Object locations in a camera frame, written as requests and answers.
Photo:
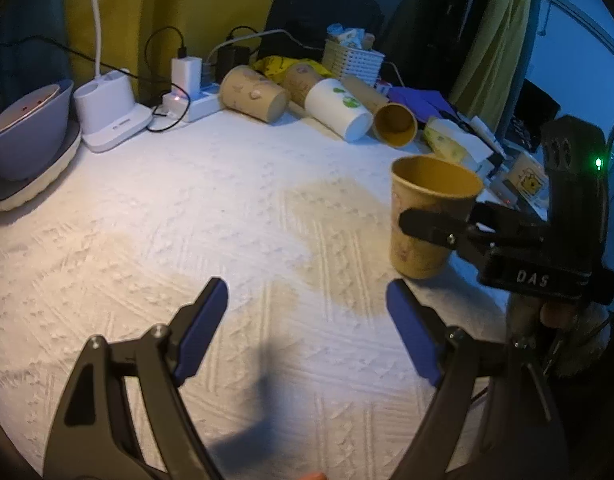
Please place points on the purple bowl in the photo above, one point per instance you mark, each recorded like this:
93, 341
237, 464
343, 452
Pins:
27, 132

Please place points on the white textured tablecloth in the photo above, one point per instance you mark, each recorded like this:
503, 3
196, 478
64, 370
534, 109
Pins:
187, 220

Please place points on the plain brown paper cup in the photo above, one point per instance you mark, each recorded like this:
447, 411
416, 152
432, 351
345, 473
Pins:
427, 185
394, 122

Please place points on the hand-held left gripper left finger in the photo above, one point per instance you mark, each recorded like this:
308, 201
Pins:
202, 325

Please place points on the brown printed paper cup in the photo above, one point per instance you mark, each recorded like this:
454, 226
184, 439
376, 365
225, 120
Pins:
302, 80
247, 92

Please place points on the person's right hand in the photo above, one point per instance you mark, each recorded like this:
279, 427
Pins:
558, 316

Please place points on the black power adapter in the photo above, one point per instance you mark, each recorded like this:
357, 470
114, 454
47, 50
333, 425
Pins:
232, 57

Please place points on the black chair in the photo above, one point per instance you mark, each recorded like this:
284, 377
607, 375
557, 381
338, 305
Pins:
332, 15

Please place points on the white woven basket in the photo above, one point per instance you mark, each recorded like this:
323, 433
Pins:
352, 62

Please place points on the white power strip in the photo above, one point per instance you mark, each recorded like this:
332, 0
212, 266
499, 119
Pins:
199, 105

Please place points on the white plate with grey rim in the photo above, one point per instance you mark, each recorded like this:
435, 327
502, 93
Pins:
42, 180

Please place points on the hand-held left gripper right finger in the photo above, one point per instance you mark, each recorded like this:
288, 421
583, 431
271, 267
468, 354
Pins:
412, 332

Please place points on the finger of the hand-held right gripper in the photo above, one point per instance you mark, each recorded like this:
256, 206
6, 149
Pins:
432, 227
512, 227

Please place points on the white paper cup green print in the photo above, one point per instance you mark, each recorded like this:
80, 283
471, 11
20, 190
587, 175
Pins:
337, 107

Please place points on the yellow tissue pack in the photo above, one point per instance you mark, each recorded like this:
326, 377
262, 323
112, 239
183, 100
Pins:
449, 142

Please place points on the yellow printed box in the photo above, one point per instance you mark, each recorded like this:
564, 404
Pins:
529, 177

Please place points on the white charger plug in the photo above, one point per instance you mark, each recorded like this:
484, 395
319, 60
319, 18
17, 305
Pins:
186, 75

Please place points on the yellow plastic bag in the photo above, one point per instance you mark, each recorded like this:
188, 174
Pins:
272, 66

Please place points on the white lamp base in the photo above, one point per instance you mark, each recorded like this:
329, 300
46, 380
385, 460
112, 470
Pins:
109, 110

